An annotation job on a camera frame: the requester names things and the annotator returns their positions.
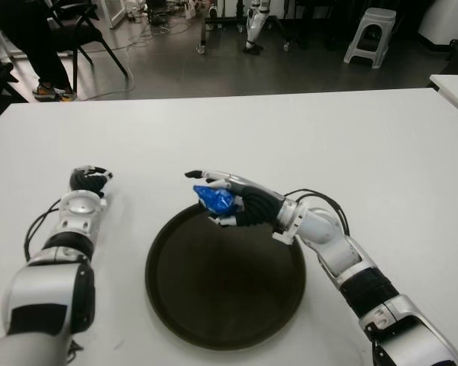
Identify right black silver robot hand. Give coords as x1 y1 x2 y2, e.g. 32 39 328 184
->
184 169 285 229

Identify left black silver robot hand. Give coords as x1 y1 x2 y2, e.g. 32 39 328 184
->
69 164 115 200

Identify blue Oreo cookie packet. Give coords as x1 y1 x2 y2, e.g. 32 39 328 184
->
192 185 238 217

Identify round dark brown tray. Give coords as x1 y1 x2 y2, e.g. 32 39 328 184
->
144 197 307 350

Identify person in black trousers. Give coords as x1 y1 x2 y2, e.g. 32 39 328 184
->
0 0 79 103

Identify black chair with angled legs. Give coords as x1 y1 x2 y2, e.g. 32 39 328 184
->
47 0 131 101

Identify white humanoid robot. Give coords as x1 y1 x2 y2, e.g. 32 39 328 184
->
242 0 272 56

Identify grey plastic stool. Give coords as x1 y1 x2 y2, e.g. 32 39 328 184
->
342 7 398 70

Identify white side table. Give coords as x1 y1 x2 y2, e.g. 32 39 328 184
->
429 74 458 121

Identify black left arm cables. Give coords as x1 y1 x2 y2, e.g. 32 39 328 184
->
24 197 65 265

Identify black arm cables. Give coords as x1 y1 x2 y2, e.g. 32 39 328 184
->
24 197 65 265
285 188 353 238

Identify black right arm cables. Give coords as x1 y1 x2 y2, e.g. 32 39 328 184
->
285 188 353 238

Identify white floor cable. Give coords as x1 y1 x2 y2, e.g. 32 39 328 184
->
78 14 171 102

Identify white metal frame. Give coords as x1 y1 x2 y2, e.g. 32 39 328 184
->
97 0 129 30

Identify black wheeled gantry frame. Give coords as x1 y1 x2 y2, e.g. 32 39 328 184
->
194 0 293 56

